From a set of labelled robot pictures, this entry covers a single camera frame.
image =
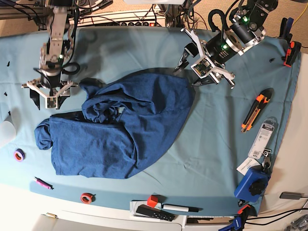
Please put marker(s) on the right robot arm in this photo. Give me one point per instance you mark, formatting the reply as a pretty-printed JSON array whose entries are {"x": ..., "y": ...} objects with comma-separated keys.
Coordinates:
[{"x": 55, "y": 56}]

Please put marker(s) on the red cube block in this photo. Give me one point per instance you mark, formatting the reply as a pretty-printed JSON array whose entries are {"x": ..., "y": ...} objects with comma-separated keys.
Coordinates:
[{"x": 152, "y": 201}]

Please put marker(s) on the white paper tag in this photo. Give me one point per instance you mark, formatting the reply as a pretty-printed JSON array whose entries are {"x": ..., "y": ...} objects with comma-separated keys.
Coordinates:
[{"x": 246, "y": 165}]

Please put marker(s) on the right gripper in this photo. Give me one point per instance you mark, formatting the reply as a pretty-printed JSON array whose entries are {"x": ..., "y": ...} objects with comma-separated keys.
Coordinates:
[{"x": 46, "y": 86}]

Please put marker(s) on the packaged tool blister card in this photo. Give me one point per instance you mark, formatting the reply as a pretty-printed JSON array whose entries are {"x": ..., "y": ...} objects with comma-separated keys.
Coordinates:
[{"x": 262, "y": 138}]

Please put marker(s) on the light blue table cloth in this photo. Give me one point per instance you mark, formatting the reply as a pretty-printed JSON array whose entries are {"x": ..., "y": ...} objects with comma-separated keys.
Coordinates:
[{"x": 199, "y": 169}]

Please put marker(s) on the purple tape roll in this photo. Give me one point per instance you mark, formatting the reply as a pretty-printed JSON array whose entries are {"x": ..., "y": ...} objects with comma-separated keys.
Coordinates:
[{"x": 19, "y": 155}]

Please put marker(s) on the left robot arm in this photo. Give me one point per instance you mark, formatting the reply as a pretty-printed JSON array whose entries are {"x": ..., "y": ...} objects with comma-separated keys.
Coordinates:
[{"x": 239, "y": 29}]

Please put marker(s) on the blue t-shirt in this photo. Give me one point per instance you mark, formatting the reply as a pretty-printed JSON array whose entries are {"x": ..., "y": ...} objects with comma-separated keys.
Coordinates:
[{"x": 122, "y": 128}]

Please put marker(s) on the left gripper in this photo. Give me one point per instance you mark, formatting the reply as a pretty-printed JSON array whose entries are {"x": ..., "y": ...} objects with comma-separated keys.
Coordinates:
[{"x": 218, "y": 50}]

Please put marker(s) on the red tape roll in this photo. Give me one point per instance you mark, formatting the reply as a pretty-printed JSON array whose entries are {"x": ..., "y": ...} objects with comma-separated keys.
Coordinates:
[{"x": 87, "y": 198}]

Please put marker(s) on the grey adapter box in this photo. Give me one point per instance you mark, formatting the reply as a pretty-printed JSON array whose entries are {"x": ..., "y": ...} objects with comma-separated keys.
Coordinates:
[{"x": 291, "y": 195}]

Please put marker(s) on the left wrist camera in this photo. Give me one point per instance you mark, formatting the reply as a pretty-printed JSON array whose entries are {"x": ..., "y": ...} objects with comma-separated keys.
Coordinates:
[{"x": 203, "y": 67}]

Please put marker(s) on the power strip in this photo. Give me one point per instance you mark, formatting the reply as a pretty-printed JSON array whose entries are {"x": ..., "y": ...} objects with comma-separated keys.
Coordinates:
[{"x": 129, "y": 18}]

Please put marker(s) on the orange black utility knife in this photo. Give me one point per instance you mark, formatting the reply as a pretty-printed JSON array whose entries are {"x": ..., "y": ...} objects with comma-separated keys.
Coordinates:
[{"x": 258, "y": 105}]

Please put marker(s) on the blue black clamp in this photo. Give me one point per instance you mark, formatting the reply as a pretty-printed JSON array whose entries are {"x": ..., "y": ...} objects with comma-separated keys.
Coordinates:
[{"x": 285, "y": 28}]

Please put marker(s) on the blue orange bottom clamp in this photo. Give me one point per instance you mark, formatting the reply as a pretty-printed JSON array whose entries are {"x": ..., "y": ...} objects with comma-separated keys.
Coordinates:
[{"x": 239, "y": 221}]

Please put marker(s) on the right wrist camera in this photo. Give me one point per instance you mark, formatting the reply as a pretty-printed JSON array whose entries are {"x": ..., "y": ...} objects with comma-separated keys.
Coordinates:
[{"x": 51, "y": 102}]

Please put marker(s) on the blue box with knob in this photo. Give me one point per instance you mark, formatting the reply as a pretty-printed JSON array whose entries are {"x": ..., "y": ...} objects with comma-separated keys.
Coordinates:
[{"x": 252, "y": 185}]

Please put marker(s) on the pink marker pen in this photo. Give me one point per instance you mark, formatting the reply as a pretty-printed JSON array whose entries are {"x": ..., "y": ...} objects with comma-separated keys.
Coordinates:
[{"x": 43, "y": 183}]

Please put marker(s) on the white translucent cup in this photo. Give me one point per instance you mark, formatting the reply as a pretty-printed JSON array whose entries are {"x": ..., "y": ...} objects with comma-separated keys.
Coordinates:
[{"x": 7, "y": 133}]

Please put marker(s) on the metal keys carabiner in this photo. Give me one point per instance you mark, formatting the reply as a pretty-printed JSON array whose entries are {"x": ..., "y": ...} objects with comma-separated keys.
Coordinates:
[{"x": 267, "y": 160}]

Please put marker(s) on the white black marker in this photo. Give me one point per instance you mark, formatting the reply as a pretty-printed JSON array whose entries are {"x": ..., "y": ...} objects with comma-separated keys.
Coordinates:
[{"x": 180, "y": 208}]

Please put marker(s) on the orange black clamp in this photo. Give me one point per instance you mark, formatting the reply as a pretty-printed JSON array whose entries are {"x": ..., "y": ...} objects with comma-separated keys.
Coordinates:
[{"x": 291, "y": 53}]

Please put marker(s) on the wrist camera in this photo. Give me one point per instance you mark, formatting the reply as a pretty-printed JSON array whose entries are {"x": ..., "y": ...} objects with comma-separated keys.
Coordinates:
[
  {"x": 51, "y": 102},
  {"x": 203, "y": 67}
]

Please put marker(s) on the black remote control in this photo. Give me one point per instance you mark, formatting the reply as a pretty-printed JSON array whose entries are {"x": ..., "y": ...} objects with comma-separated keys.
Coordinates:
[{"x": 155, "y": 213}]

